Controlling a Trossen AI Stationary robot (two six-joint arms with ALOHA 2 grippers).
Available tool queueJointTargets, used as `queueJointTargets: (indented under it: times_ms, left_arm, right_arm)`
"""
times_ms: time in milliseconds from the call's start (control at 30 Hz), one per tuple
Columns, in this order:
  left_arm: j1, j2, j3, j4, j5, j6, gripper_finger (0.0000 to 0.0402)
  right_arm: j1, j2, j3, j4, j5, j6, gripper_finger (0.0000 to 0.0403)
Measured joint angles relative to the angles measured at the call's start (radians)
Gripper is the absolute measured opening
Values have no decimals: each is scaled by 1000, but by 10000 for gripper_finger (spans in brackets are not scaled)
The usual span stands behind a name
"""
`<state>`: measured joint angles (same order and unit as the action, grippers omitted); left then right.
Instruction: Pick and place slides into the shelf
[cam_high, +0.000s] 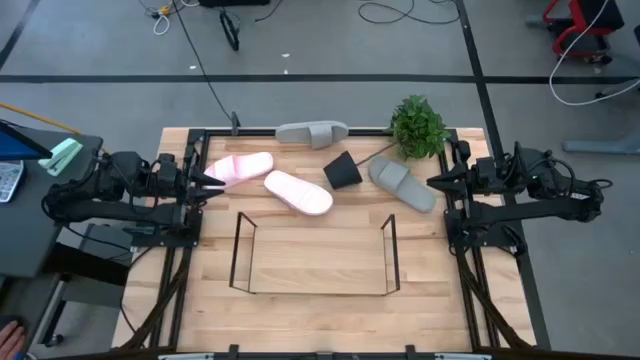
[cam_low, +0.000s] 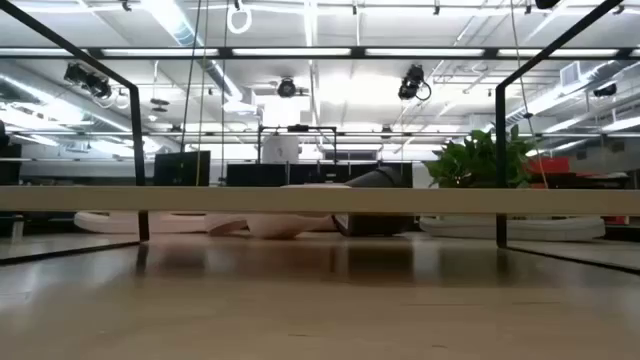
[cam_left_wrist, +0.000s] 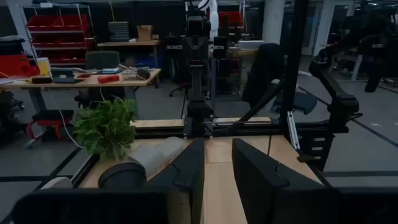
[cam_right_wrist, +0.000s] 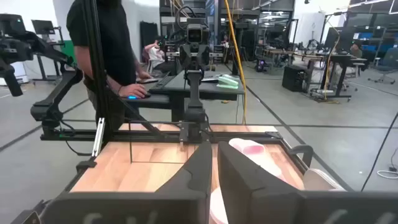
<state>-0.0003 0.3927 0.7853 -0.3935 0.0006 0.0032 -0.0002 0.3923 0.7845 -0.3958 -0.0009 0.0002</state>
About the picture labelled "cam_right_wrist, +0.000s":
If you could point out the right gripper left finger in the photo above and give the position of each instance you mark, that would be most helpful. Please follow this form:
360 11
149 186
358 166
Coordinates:
199 174

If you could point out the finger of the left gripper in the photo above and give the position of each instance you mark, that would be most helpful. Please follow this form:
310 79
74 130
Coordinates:
204 56
185 56

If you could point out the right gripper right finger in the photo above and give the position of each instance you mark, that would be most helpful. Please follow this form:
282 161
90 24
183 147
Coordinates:
242 186

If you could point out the pink foam slide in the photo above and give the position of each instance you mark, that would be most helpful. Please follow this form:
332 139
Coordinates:
248 147

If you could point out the grey foam slide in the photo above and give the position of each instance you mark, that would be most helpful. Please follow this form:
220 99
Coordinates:
320 180

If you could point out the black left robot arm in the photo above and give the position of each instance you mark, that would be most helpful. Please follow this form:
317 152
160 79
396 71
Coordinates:
194 93

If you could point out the person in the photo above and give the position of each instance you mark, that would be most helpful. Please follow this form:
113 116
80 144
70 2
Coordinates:
112 40
154 54

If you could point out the mint green stapler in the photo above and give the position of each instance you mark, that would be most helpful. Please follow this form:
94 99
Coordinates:
227 82

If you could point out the black keyboard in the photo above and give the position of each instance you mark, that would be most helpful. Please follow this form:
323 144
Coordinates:
161 84

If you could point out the black standing panel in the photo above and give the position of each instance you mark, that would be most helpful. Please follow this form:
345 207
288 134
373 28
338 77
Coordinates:
148 37

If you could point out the person's hand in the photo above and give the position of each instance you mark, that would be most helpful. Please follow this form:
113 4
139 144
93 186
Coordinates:
133 90
144 75

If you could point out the black computer mouse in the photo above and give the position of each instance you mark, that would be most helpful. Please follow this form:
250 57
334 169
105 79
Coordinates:
132 97

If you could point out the black crate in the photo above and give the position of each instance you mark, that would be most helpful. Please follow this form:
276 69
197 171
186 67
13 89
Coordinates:
293 79

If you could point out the silver aluminium bar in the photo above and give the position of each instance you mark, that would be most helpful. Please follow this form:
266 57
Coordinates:
99 137

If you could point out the green bin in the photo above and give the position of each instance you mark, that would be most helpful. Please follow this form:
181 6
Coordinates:
69 51

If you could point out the black standing desk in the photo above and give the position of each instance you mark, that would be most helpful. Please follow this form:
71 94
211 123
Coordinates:
342 59

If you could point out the monitor on stand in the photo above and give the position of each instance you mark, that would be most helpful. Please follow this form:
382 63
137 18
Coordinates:
43 27

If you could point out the grey office chair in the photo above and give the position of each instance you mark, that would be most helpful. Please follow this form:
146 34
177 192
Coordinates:
388 60

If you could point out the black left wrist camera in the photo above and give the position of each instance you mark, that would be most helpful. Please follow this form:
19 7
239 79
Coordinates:
195 35

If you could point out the black aluminium table frame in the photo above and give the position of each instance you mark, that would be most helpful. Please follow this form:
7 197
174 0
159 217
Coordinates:
140 136

